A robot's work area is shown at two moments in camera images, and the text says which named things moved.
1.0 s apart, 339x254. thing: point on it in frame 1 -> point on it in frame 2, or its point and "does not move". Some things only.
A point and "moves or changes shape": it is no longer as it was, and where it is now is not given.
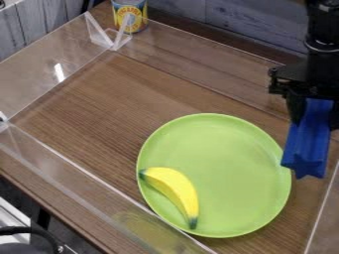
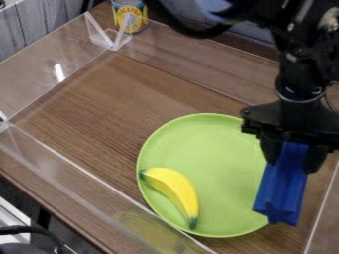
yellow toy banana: (175, 188) does not move
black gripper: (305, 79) -> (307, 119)
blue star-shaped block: (307, 144) moves or changes shape
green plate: (230, 159) does not move
